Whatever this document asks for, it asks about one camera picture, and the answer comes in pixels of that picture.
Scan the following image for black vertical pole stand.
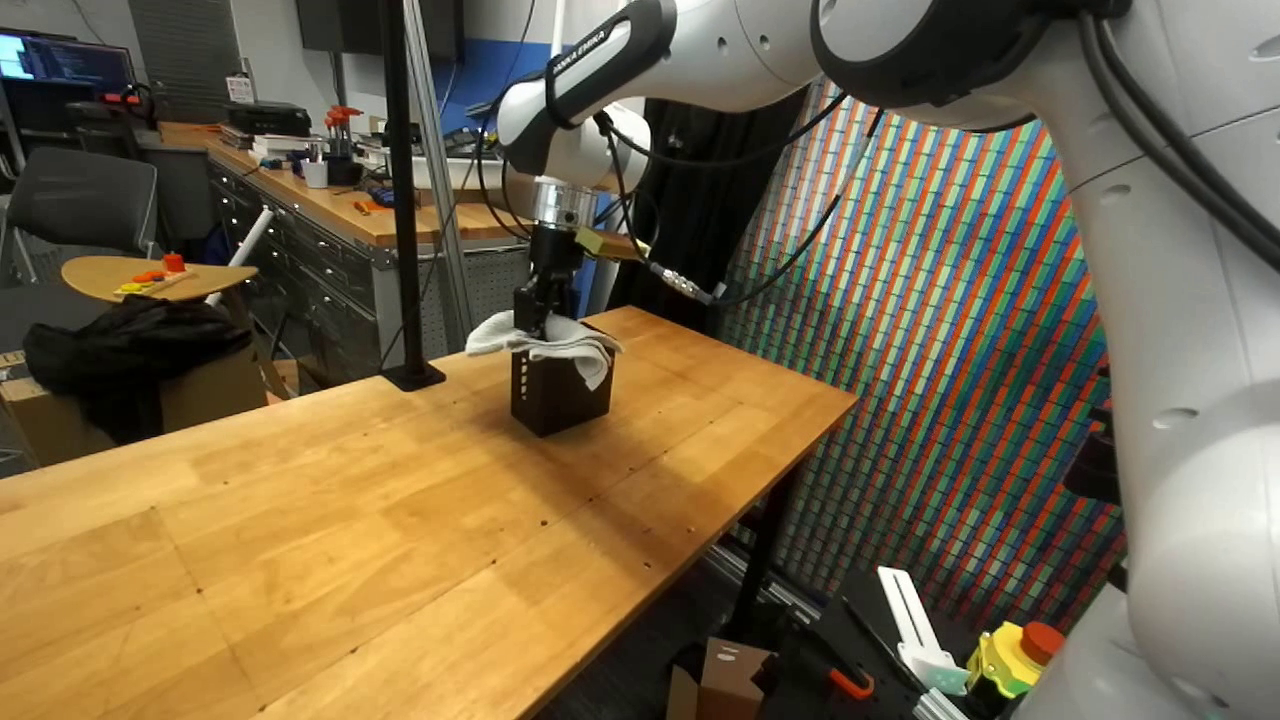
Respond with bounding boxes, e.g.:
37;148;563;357
385;0;442;390

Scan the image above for yellow red emergency stop button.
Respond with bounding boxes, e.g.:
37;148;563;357
967;621;1064;699

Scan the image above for cardboard box under table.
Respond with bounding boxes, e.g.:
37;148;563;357
663;637;770;720

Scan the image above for computer monitor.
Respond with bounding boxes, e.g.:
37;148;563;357
0;32;138;92

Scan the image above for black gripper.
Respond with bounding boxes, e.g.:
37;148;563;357
512;223;579;337

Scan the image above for black office chair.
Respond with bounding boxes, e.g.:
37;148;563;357
4;145;159;285

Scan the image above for wooden workbench with drawers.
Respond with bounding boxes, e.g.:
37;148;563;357
159;123;526;382

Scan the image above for black bag on floor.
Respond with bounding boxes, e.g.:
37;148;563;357
23;297;247;445

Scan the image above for black perforated box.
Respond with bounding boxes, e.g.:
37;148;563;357
512;349;616;437

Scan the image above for round wooden stool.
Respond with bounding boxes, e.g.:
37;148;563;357
61;256;251;304

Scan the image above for white cloth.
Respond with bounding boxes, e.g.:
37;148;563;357
466;313;616;390

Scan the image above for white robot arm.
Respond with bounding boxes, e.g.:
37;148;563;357
498;0;1280;720

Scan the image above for wrist camera yellow-green block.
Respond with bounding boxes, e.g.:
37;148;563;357
578;227;648;261

